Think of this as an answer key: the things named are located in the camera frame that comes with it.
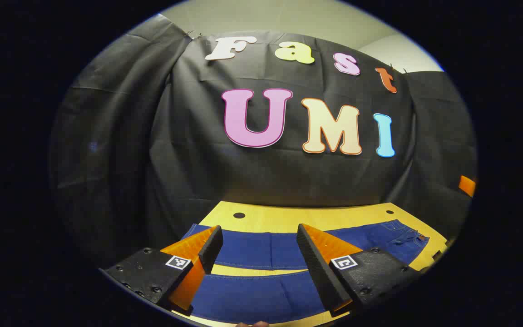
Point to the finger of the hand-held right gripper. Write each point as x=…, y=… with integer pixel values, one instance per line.
x=467, y=185

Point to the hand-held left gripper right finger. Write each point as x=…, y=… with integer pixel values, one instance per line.
x=316, y=268

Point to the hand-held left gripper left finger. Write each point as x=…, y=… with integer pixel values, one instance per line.
x=211, y=250

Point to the blue denim jeans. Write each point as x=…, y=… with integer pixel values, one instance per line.
x=261, y=250

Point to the black backdrop cloth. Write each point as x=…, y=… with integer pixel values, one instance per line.
x=198, y=172

